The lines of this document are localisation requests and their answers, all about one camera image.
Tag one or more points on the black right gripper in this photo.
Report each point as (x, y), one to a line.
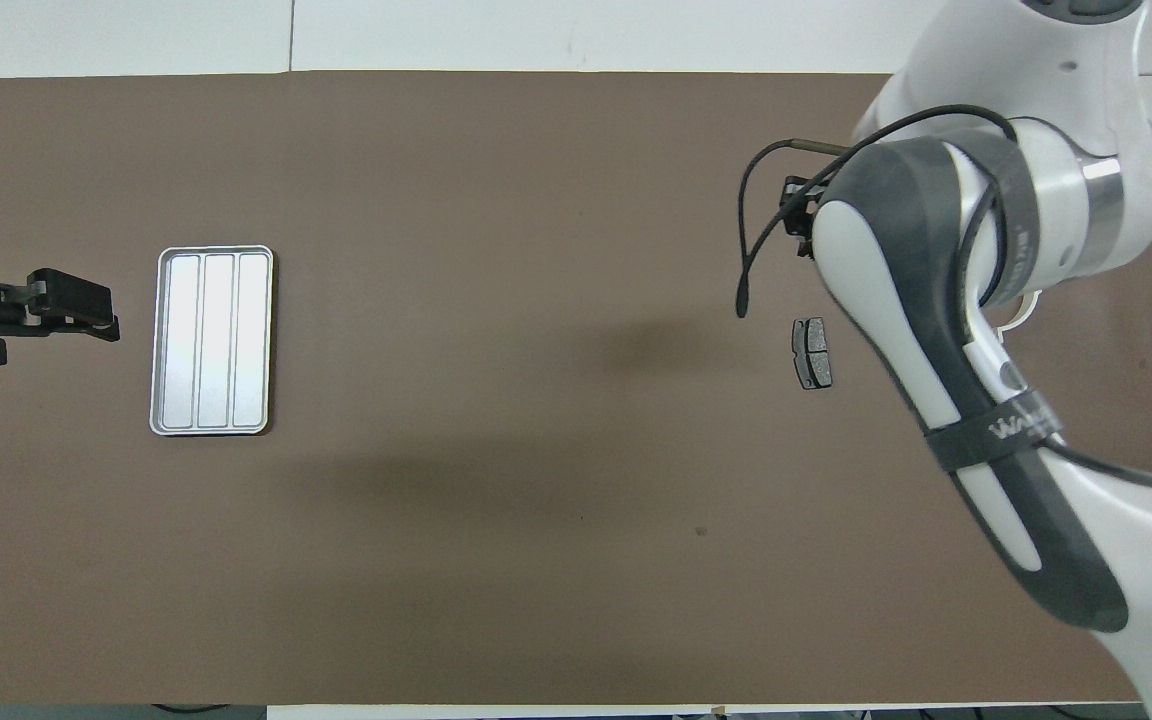
(798, 215)

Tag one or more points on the rectangular dark grey brake pad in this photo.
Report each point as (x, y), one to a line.
(812, 353)

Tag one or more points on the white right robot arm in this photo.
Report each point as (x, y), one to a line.
(896, 300)

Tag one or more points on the white semicircular plastic bracket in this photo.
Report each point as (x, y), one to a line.
(1033, 305)

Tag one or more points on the silver metal tray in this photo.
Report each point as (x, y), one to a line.
(211, 340)

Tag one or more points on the brown table mat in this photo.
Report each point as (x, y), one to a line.
(496, 400)

